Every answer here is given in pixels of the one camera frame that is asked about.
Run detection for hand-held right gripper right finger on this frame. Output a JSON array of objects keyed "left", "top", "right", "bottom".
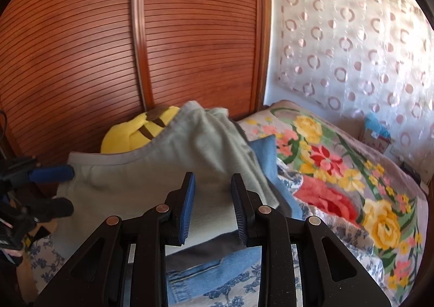
[{"left": 231, "top": 173, "right": 392, "bottom": 307}]

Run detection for small cardboard box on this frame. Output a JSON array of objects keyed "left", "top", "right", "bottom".
[{"left": 359, "top": 127, "right": 392, "bottom": 154}]

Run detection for colourful floral blanket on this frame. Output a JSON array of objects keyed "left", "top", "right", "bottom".
[{"left": 237, "top": 100, "right": 430, "bottom": 305}]

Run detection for folded blue jeans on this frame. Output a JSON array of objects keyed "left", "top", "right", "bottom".
[{"left": 166, "top": 135, "right": 304, "bottom": 305}]

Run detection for grey-green pants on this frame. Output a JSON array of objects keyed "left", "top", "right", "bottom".
[{"left": 56, "top": 101, "right": 280, "bottom": 261}]

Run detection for yellow plush toy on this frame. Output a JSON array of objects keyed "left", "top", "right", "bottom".
[{"left": 101, "top": 105, "right": 181, "bottom": 154}]

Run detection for sheer curtain with circles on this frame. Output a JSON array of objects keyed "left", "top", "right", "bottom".
[{"left": 271, "top": 0, "right": 434, "bottom": 172}]

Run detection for blue floral cloth cover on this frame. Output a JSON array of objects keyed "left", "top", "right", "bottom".
[{"left": 29, "top": 158, "right": 384, "bottom": 307}]

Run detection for wooden slatted wardrobe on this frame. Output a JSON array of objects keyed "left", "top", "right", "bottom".
[{"left": 0, "top": 0, "right": 272, "bottom": 200}]

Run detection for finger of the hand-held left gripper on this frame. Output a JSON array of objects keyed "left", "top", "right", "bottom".
[
  {"left": 33, "top": 196, "right": 75, "bottom": 223},
  {"left": 29, "top": 164, "right": 75, "bottom": 183}
]

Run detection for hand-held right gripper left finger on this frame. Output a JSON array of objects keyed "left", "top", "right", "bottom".
[{"left": 34, "top": 172, "right": 196, "bottom": 307}]

